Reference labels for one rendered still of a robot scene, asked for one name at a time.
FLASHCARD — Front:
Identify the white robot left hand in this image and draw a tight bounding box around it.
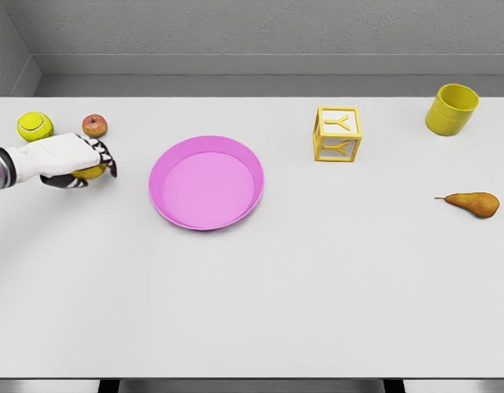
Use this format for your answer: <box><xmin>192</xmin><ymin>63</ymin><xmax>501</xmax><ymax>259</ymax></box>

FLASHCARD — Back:
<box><xmin>34</xmin><ymin>132</ymin><xmax>119</xmax><ymax>190</ymax></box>

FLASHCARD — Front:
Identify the yellow lemon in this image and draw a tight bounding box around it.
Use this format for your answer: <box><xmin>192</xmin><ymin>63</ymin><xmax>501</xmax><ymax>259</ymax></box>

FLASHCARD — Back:
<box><xmin>70</xmin><ymin>164</ymin><xmax>108</xmax><ymax>182</ymax></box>

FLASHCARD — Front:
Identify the pink round plate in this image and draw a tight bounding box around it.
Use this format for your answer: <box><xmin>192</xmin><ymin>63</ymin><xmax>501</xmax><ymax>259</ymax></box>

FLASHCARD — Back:
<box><xmin>148</xmin><ymin>135</ymin><xmax>265</xmax><ymax>233</ymax></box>

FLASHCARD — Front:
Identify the red apple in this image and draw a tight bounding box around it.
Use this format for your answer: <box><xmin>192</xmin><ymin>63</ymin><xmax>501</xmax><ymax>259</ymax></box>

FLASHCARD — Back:
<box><xmin>81</xmin><ymin>113</ymin><xmax>110</xmax><ymax>138</ymax></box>

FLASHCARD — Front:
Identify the yellow tennis ball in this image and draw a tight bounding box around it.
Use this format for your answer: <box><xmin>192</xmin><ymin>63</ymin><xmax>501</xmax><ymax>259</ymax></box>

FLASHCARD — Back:
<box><xmin>16</xmin><ymin>111</ymin><xmax>55</xmax><ymax>143</ymax></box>

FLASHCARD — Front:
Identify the yellow letter Y block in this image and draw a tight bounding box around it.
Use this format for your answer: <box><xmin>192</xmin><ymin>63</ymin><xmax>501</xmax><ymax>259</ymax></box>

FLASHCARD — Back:
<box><xmin>312</xmin><ymin>106</ymin><xmax>364</xmax><ymax>164</ymax></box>

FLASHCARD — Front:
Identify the yellow cup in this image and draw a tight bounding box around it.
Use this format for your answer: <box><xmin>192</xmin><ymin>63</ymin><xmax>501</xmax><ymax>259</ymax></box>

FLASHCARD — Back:
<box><xmin>425</xmin><ymin>83</ymin><xmax>481</xmax><ymax>138</ymax></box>

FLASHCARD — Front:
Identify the brown pear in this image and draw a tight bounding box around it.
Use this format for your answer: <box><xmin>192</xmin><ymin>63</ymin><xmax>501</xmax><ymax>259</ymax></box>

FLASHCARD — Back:
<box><xmin>434</xmin><ymin>192</ymin><xmax>501</xmax><ymax>219</ymax></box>

